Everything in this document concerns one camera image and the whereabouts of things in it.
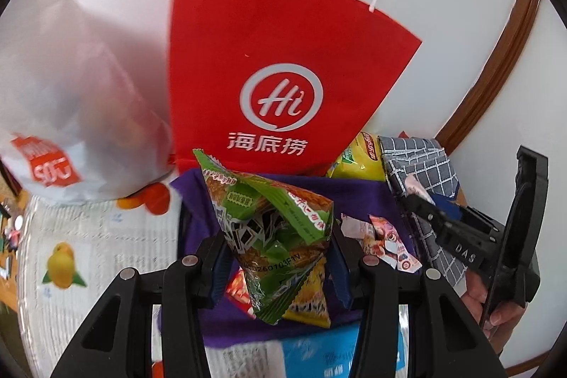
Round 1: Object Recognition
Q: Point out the pale pink snack packet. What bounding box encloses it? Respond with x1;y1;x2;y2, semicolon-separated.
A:
404;174;437;206

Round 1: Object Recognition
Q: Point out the grey checked blanket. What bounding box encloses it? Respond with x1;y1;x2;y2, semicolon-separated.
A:
378;134;470;286

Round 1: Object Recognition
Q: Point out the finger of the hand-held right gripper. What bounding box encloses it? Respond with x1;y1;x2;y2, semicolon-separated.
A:
404;192;446;230
431;194;465;225

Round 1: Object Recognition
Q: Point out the long pink snack packet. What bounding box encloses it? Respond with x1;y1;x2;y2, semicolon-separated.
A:
361;216;421;272

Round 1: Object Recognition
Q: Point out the red snack packet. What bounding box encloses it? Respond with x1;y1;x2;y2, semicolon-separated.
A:
226;269;253;319

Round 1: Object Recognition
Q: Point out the purple cloth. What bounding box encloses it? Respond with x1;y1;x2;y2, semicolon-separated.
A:
153;170;419;350

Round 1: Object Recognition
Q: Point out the brown wooden headboard frame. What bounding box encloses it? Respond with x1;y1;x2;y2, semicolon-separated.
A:
436;0;543;157

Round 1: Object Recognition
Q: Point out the fruit print bed sheet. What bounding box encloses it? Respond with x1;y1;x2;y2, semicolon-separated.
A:
18;179;209;378

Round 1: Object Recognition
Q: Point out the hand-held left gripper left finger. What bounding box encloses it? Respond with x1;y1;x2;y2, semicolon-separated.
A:
62;230;231;378

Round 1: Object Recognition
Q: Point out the yellow chip bag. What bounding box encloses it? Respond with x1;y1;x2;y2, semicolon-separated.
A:
325;132;388;182

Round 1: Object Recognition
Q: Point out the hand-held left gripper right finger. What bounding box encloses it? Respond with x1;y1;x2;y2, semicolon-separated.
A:
330;223;508;378

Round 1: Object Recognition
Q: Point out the blue tissue pack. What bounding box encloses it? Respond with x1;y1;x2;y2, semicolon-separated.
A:
277;322;410;378

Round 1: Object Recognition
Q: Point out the white plastic bag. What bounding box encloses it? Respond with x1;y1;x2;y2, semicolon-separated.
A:
0;0;175;204

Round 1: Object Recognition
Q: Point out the person's right hand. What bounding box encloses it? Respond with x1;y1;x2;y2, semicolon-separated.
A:
463;269;528;354

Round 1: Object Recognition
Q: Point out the red paper bag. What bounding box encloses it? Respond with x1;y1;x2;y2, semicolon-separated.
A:
168;0;423;177

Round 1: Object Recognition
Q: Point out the green snack packet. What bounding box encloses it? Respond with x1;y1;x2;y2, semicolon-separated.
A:
193;148;335;326

